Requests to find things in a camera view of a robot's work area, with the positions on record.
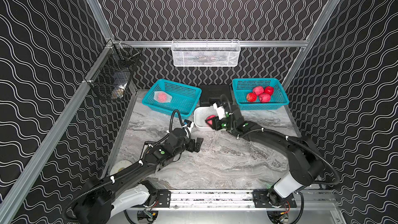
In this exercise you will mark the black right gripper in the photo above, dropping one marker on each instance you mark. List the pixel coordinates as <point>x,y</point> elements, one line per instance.
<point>215,123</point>

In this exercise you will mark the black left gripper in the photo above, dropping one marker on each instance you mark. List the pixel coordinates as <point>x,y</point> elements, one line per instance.
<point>193,144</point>

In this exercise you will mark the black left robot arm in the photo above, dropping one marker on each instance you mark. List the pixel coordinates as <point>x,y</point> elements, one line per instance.
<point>95,204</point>

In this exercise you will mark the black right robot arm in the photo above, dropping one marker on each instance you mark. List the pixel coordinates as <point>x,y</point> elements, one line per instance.
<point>305,164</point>

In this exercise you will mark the white plastic tub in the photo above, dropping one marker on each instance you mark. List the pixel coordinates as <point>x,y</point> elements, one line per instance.
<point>200,115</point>

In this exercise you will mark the black plastic tool case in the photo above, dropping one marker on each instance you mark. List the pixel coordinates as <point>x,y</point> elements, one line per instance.
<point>212,93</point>

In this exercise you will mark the teal basket right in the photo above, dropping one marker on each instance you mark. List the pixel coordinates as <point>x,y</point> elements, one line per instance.
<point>244,86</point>

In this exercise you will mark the teal basket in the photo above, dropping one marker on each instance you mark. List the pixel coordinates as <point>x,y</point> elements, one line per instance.
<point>184,98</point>
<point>244,86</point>

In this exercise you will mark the teal basket left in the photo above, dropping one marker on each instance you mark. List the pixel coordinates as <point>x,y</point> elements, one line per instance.
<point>184,98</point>

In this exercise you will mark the white tape roll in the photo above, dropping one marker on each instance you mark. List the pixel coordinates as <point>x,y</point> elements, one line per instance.
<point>119,166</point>

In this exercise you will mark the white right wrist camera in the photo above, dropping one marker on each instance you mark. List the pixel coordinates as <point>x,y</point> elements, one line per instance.
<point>221,113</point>

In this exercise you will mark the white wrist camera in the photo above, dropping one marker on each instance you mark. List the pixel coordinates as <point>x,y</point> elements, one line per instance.
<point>188,125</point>
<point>221,113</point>

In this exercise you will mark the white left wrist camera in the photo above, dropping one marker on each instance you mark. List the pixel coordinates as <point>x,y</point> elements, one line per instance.
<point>188,125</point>

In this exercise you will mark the metal base rail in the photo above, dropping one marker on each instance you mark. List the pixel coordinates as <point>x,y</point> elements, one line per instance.
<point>309,206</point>

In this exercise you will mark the clear wall basket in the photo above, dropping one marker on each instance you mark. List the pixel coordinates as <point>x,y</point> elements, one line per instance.
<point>205,53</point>

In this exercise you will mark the black wire wall basket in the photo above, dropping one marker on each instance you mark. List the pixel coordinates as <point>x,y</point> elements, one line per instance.
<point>113,80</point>

